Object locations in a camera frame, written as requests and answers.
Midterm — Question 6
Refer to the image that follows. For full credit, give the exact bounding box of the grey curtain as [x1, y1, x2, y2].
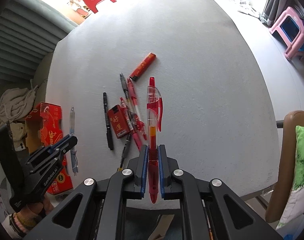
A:
[0, 0, 77, 85]

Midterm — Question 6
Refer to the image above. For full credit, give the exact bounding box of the black yellow pen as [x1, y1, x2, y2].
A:
[117, 133, 132, 171]

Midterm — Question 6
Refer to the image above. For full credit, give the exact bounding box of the light blue pen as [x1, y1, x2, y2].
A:
[68, 106, 79, 176]

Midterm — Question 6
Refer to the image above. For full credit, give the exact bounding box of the red box lighter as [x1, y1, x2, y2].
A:
[108, 105, 130, 139]

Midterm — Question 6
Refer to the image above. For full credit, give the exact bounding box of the black grey gel pen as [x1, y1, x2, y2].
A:
[119, 73, 130, 109]

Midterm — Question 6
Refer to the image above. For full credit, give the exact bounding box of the brown chair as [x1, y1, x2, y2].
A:
[265, 111, 304, 223]

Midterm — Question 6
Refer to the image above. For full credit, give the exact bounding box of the red transparent pen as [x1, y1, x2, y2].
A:
[120, 97, 142, 151]

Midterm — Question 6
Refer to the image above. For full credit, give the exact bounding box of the beige clothes pile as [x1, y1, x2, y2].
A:
[0, 79, 47, 152]

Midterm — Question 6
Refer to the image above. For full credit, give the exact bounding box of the person left hand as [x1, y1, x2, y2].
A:
[14, 196, 54, 233]

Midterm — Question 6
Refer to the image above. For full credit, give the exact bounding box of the green patterned cushion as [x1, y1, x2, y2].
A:
[277, 126, 304, 229]

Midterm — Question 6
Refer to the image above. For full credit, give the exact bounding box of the pink plastic stool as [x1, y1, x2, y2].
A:
[269, 7, 304, 61]

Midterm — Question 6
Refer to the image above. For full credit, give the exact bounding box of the red cardboard box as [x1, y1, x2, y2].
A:
[25, 102, 73, 195]

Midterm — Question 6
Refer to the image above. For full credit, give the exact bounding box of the red clip gel pen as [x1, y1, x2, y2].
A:
[147, 77, 163, 204]

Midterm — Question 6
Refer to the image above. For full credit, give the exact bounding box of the long red lighter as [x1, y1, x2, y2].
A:
[129, 53, 156, 81]

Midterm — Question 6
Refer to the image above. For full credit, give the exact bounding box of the black marker pen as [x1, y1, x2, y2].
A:
[103, 92, 114, 151]

